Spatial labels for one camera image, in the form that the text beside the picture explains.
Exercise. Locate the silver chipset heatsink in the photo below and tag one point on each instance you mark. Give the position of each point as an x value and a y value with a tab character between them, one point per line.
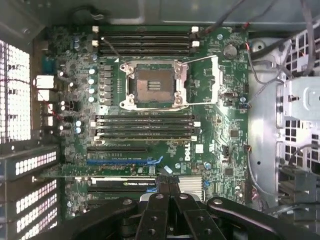
192	185

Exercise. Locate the open black PC case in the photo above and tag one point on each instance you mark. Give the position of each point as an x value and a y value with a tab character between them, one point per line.
262	125

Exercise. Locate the black expansion slot blue clip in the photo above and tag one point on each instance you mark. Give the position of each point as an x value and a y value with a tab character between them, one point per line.
120	189

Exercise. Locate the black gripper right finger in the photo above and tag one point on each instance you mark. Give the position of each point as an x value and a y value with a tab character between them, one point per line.
197	220

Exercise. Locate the green Dell motherboard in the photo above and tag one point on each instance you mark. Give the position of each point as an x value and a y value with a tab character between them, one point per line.
212	150

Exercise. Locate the perforated slot cover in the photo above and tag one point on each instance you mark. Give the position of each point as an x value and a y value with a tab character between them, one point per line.
35	231
32	215
32	162
32	197

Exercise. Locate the perforated metal disk bay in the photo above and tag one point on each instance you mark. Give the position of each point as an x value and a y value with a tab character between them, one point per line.
300	100

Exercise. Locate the CPU socket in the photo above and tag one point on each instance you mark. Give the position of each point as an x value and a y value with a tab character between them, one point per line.
155	85

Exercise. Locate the silver coin cell battery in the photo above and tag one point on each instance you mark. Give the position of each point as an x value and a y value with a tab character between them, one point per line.
230	50

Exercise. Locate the black RAM slot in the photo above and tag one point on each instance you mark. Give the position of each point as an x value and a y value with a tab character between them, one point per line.
145	33
145	39
145	45
145	52
145	123
145	130
145	117

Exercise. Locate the thin metal locking lever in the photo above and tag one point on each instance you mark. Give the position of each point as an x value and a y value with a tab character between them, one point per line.
111	50
175	105

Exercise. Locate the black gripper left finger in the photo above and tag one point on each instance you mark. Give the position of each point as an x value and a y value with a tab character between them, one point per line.
152	217

